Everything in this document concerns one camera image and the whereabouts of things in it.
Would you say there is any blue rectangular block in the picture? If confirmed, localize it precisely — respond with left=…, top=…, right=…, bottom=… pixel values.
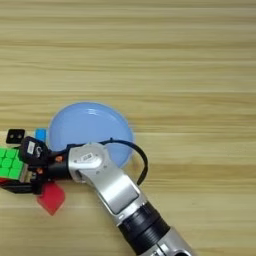
left=34, top=128, right=48, bottom=143

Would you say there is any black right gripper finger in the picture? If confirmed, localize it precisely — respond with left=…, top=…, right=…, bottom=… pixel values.
left=0, top=181, right=36, bottom=195

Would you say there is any red cube block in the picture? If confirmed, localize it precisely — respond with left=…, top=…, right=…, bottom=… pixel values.
left=36, top=181, right=67, bottom=217

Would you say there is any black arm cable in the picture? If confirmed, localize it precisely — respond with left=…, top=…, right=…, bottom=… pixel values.
left=49, top=138, right=150, bottom=187

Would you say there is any small black cube white base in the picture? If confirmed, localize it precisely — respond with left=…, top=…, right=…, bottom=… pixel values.
left=5, top=128, right=27, bottom=145

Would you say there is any green and red Rubik's cube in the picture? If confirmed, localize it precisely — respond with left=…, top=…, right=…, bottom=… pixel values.
left=0, top=147, right=30, bottom=184

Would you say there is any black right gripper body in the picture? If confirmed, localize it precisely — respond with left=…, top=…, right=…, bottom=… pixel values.
left=28, top=151, right=73, bottom=196

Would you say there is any light blue round plate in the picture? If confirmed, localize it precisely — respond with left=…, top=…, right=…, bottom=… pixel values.
left=47, top=101, right=135, bottom=169

